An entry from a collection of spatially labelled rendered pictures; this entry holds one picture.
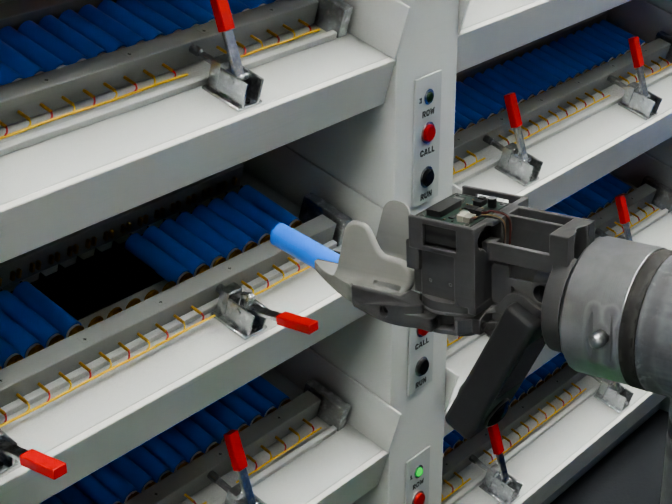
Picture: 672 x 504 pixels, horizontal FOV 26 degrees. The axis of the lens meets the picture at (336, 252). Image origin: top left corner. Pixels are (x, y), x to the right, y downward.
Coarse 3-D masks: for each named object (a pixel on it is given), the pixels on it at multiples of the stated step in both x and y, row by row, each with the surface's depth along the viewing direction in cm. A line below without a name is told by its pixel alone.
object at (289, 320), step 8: (248, 296) 119; (248, 304) 120; (256, 312) 119; (264, 312) 119; (272, 312) 119; (288, 312) 118; (280, 320) 117; (288, 320) 117; (296, 320) 116; (304, 320) 116; (312, 320) 116; (296, 328) 116; (304, 328) 116; (312, 328) 116
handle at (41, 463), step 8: (0, 440) 101; (0, 448) 100; (8, 448) 100; (16, 448) 100; (16, 456) 99; (24, 456) 98; (32, 456) 98; (40, 456) 98; (48, 456) 98; (24, 464) 98; (32, 464) 98; (40, 464) 97; (48, 464) 97; (56, 464) 97; (64, 464) 97; (40, 472) 97; (48, 472) 97; (56, 472) 97; (64, 472) 97
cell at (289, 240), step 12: (276, 228) 109; (288, 228) 109; (276, 240) 109; (288, 240) 108; (300, 240) 108; (312, 240) 108; (288, 252) 109; (300, 252) 108; (312, 252) 107; (324, 252) 107; (312, 264) 107
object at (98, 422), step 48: (288, 192) 138; (336, 192) 134; (336, 240) 134; (288, 288) 127; (192, 336) 118; (288, 336) 124; (96, 384) 111; (144, 384) 112; (192, 384) 115; (240, 384) 121; (48, 432) 106; (96, 432) 107; (144, 432) 113; (0, 480) 101; (48, 480) 105
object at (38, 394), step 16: (272, 272) 127; (208, 304) 121; (176, 320) 119; (192, 320) 120; (144, 336) 116; (160, 336) 117; (112, 352) 114; (80, 368) 111; (96, 368) 112; (48, 384) 109; (64, 384) 110; (16, 400) 107; (32, 400) 108; (0, 416) 105
